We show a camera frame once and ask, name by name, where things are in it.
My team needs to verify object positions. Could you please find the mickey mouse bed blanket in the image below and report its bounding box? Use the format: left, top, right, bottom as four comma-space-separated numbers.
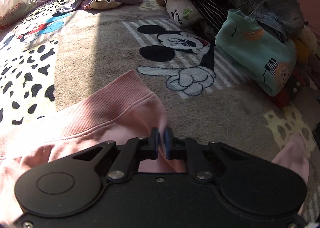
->
1, 0, 319, 221

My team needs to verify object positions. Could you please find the white plastic bag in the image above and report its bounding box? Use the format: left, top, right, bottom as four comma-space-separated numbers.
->
1, 0, 37, 30

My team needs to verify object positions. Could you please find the teal lion print sweater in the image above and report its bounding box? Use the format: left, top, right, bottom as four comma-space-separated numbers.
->
215, 9, 296, 97

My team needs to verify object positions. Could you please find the white panda plush toy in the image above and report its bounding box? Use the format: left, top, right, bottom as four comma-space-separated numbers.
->
164, 0, 203, 27

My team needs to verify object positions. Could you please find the pink pillow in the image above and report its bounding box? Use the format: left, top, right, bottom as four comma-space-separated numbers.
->
297, 0, 320, 39

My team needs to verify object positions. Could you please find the pink sweatshirt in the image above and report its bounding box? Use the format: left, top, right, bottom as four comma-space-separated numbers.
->
1, 71, 309, 227

